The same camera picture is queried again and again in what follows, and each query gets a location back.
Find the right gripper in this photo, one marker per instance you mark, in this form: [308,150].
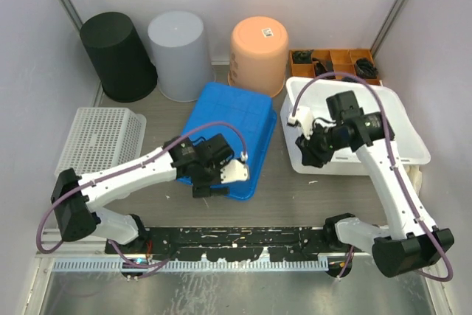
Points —
[310,155]

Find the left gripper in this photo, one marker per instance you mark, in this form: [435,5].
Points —
[201,187]

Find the white plastic tub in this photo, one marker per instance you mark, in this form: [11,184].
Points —
[412,150]

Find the blue plastic tub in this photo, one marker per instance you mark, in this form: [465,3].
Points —
[251,113]

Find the blue perforated basket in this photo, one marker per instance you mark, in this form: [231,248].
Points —
[101,138]

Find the orange bucket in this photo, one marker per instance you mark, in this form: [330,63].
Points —
[258,55]

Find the grey bucket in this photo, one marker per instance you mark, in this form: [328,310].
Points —
[180,51]

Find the black bucket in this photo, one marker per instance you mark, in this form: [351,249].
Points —
[119,57]

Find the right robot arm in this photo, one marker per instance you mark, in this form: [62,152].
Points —
[412,240]

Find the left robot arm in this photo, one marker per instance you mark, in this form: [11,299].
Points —
[79,202]

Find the dark rolled item centre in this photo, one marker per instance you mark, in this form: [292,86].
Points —
[322,66]

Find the dark rolled item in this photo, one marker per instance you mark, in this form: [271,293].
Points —
[322,66]
[364,68]
[302,56]

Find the orange compartment organizer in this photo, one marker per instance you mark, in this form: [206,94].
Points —
[343,61]

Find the dark rolled item far left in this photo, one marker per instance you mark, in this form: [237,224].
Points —
[302,56]

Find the dark rolled item right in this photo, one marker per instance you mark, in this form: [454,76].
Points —
[364,68]

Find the beige cloth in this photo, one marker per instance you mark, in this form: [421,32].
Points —
[416,177]

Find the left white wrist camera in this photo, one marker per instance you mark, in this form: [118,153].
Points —
[236,170]

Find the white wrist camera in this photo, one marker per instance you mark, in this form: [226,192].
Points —
[236,170]
[303,118]

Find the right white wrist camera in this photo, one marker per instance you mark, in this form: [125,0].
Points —
[303,118]

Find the white cable duct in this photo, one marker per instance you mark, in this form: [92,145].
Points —
[116,264]

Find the black mounting rail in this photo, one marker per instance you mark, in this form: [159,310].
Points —
[232,244]

